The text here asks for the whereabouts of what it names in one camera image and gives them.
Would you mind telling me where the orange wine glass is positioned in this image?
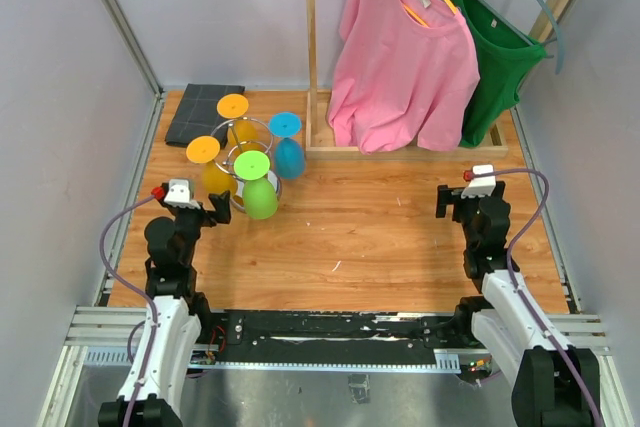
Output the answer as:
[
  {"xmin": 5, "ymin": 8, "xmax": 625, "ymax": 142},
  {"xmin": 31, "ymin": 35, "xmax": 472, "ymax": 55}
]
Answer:
[
  {"xmin": 186, "ymin": 135, "xmax": 237, "ymax": 196},
  {"xmin": 217, "ymin": 93, "xmax": 262, "ymax": 154}
]

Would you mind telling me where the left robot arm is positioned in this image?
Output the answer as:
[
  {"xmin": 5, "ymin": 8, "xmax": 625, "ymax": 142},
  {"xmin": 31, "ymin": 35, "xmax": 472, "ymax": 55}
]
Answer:
[{"xmin": 98, "ymin": 179, "xmax": 232, "ymax": 426}]

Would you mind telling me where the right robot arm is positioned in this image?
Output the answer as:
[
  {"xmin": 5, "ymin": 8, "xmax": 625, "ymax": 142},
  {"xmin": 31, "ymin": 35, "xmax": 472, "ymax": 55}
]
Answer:
[{"xmin": 436, "ymin": 180, "xmax": 603, "ymax": 426}]

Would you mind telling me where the green wine glass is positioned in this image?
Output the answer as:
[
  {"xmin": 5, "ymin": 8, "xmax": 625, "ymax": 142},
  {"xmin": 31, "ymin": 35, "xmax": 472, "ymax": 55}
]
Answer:
[{"xmin": 233, "ymin": 151, "xmax": 278, "ymax": 220}]

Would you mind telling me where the chrome wine glass rack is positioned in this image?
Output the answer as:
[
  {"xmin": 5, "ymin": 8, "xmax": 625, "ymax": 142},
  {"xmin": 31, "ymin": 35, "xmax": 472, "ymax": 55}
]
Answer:
[{"xmin": 210, "ymin": 116, "xmax": 275, "ymax": 213}]

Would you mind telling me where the blue wine glass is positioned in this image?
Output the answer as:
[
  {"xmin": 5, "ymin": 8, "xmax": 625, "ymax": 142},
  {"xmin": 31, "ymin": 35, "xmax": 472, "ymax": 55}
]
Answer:
[{"xmin": 269, "ymin": 112, "xmax": 306, "ymax": 180}]

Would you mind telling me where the wooden clothes rack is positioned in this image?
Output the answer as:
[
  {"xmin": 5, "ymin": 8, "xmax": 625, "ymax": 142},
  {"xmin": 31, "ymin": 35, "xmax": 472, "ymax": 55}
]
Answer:
[{"xmin": 304, "ymin": 0, "xmax": 572, "ymax": 162}]

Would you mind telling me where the dark grey folded cloth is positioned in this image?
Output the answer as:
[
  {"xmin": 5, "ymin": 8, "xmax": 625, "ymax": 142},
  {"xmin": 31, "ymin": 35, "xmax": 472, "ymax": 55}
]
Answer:
[{"xmin": 165, "ymin": 84, "xmax": 245, "ymax": 147}]

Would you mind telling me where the pink t-shirt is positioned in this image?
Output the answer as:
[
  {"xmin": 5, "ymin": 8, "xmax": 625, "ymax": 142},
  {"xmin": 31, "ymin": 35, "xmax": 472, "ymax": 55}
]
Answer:
[{"xmin": 327, "ymin": 0, "xmax": 480, "ymax": 154}]

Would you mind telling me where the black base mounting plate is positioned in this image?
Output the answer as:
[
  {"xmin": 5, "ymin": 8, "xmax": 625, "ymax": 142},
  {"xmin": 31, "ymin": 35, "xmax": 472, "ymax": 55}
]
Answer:
[{"xmin": 194, "ymin": 310, "xmax": 490, "ymax": 369}]

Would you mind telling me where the green t-shirt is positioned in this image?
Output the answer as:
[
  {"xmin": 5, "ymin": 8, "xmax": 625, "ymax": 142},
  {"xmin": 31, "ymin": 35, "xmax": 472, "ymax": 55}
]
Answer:
[{"xmin": 451, "ymin": 0, "xmax": 547, "ymax": 148}]

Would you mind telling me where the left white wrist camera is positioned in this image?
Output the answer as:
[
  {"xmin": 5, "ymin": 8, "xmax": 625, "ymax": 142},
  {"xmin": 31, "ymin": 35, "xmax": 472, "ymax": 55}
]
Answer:
[{"xmin": 152, "ymin": 178, "xmax": 201, "ymax": 209}]

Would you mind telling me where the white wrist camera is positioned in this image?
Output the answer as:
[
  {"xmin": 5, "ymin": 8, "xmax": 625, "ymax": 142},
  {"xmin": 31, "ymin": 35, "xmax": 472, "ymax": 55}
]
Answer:
[
  {"xmin": 461, "ymin": 164, "xmax": 496, "ymax": 198},
  {"xmin": 152, "ymin": 178, "xmax": 201, "ymax": 209}
]

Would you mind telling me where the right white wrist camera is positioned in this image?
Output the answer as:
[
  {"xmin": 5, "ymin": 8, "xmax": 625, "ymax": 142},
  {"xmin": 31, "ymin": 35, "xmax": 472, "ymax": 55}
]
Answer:
[{"xmin": 461, "ymin": 164, "xmax": 496, "ymax": 198}]

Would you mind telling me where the aluminium frame post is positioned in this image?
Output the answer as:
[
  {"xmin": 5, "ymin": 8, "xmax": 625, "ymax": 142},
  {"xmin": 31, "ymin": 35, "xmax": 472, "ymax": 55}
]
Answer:
[{"xmin": 73, "ymin": 0, "xmax": 166, "ymax": 96}]

